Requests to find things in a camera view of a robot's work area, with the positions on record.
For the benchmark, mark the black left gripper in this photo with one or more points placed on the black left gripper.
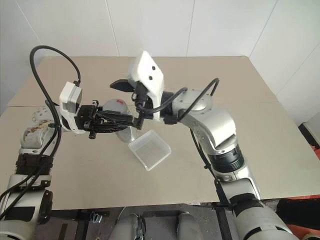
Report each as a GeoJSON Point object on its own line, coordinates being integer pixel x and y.
{"type": "Point", "coordinates": [83, 117]}

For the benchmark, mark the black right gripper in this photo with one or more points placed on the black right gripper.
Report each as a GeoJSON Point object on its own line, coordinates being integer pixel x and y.
{"type": "Point", "coordinates": [149, 103]}

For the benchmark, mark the silver jar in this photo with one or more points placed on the silver jar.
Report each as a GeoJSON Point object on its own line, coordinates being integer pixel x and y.
{"type": "Point", "coordinates": [128, 136]}

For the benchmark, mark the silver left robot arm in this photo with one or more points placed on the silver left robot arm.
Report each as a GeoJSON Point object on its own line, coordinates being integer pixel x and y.
{"type": "Point", "coordinates": [32, 140]}

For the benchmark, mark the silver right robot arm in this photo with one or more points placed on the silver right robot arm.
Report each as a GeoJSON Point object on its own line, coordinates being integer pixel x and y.
{"type": "Point", "coordinates": [215, 122]}

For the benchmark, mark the grey jar lid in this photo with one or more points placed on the grey jar lid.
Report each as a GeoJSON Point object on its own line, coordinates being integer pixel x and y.
{"type": "Point", "coordinates": [115, 105]}

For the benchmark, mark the clear plastic box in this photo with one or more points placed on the clear plastic box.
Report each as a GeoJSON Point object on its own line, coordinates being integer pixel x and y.
{"type": "Point", "coordinates": [150, 150]}

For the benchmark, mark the small metal clamp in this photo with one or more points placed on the small metal clamp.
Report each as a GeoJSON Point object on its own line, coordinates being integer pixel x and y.
{"type": "Point", "coordinates": [96, 217]}

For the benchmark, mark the orange object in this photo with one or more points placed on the orange object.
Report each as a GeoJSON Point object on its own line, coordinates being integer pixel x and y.
{"type": "Point", "coordinates": [315, 151]}

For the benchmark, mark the black rounded object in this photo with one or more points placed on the black rounded object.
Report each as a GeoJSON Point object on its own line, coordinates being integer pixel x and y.
{"type": "Point", "coordinates": [297, 212]}

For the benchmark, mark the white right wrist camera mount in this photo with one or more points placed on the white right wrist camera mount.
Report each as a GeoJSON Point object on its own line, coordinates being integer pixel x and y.
{"type": "Point", "coordinates": [150, 67]}

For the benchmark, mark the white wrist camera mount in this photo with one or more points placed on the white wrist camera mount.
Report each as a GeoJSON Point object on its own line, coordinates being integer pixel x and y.
{"type": "Point", "coordinates": [150, 67]}
{"type": "Point", "coordinates": [67, 100]}

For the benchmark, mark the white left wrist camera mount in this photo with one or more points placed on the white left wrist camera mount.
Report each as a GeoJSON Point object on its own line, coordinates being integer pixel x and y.
{"type": "Point", "coordinates": [67, 100]}

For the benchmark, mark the black table frame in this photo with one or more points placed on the black table frame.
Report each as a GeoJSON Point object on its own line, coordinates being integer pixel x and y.
{"type": "Point", "coordinates": [83, 225]}

